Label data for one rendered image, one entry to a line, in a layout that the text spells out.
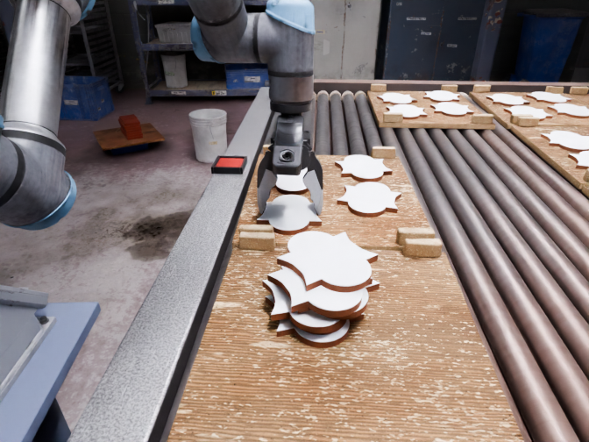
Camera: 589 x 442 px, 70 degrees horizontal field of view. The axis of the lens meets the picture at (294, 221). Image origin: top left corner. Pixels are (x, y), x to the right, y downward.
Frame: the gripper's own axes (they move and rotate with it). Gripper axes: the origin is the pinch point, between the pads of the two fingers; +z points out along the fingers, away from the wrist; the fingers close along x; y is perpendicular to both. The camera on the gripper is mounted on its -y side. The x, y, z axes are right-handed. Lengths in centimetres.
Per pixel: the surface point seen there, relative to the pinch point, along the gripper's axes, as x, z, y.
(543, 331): -35.2, 4.1, -26.2
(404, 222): -21.1, 0.8, -1.3
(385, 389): -12.5, 3.2, -37.8
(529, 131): -66, -3, 52
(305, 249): -3.2, -4.7, -21.5
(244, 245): 6.8, 0.5, -11.7
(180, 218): 77, 84, 164
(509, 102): -72, -6, 81
